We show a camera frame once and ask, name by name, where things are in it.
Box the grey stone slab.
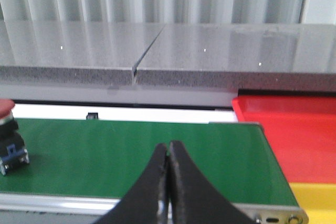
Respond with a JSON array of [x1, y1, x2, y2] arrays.
[[1, 20, 163, 87], [136, 24, 335, 92]]

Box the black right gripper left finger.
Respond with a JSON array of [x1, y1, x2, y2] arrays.
[[95, 143, 168, 224]]

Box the green conveyor belt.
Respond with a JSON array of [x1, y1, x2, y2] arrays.
[[1, 119, 297, 206]]

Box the red mushroom push button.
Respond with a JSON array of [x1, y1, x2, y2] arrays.
[[1, 98, 29, 176]]

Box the black sensor with cable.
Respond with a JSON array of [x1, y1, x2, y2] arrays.
[[86, 112, 99, 120]]

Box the grey stone slab right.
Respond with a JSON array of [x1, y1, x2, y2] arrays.
[[136, 24, 335, 92]]

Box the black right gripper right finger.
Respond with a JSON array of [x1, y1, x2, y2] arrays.
[[169, 141, 254, 223]]

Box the red plastic tray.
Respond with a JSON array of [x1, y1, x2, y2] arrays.
[[232, 95, 335, 184]]

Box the grey stone slab left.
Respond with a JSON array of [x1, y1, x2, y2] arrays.
[[1, 20, 163, 87]]

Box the yellow plastic tray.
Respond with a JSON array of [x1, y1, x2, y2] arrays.
[[289, 183, 336, 223]]

